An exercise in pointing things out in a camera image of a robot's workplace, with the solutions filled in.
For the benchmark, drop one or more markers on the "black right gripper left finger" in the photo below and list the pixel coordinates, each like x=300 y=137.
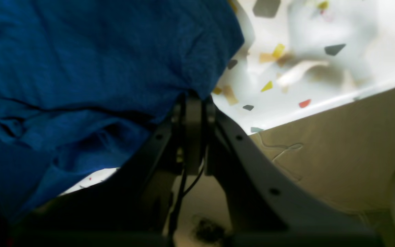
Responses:
x=128 y=209

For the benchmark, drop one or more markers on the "terrazzo patterned tablecloth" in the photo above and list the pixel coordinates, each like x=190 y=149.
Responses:
x=268 y=62

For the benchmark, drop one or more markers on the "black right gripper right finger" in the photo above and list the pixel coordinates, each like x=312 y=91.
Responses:
x=266 y=208

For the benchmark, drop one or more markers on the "blue t-shirt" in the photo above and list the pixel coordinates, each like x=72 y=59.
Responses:
x=84 y=82

